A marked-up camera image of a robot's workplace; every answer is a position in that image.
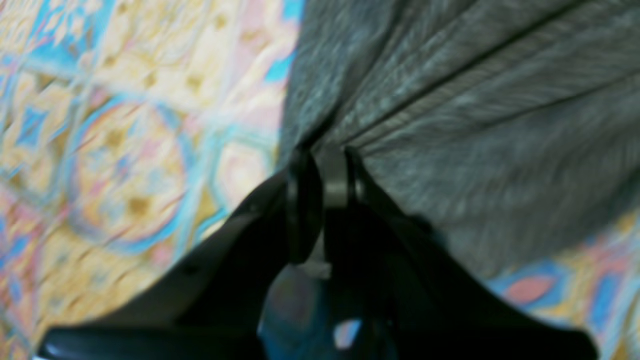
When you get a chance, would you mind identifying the patterned tablecloth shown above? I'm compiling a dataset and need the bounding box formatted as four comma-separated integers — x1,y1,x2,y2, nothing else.
0,0,640,360

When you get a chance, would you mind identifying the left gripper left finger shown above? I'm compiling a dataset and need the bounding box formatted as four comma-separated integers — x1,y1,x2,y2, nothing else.
35,149,323,360

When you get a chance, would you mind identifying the grey t-shirt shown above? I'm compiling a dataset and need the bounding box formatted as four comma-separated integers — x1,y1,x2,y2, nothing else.
278,0,640,277

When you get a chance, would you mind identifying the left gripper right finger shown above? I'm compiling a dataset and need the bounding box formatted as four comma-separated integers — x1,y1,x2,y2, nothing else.
319,149,598,360

